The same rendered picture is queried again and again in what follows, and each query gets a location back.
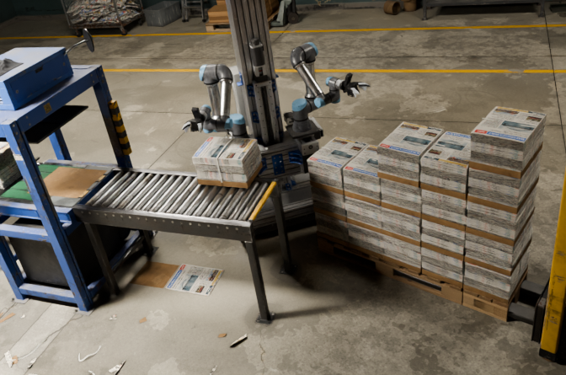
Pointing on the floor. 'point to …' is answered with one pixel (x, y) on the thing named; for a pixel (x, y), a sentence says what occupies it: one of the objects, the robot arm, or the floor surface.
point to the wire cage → (101, 2)
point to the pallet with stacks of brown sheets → (216, 15)
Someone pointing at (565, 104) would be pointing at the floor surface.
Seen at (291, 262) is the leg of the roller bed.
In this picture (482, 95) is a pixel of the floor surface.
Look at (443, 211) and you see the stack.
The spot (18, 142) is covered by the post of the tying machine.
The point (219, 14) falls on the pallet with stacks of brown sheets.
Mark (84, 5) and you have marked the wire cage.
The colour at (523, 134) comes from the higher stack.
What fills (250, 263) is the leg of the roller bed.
